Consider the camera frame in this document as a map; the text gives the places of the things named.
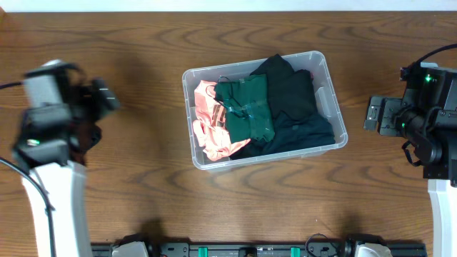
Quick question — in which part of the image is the dark navy garment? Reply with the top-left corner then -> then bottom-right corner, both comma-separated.
229,112 -> 336,160

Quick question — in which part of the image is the black sweater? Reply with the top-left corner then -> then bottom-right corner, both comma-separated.
251,54 -> 318,121

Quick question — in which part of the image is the clear plastic storage container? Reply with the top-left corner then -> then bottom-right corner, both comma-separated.
181,51 -> 348,173

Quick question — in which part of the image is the pink printed shirt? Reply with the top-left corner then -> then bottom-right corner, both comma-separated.
192,80 -> 251,161

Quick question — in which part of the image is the dark green shirt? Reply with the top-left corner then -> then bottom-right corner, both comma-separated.
214,74 -> 275,143

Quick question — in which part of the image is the black garment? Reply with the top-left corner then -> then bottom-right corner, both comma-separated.
70,122 -> 101,166

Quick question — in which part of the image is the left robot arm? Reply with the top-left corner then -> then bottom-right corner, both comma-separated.
12,63 -> 120,256

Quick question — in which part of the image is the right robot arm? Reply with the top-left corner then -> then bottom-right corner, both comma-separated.
363,62 -> 456,256

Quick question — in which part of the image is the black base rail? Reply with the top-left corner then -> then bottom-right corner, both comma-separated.
91,233 -> 428,257

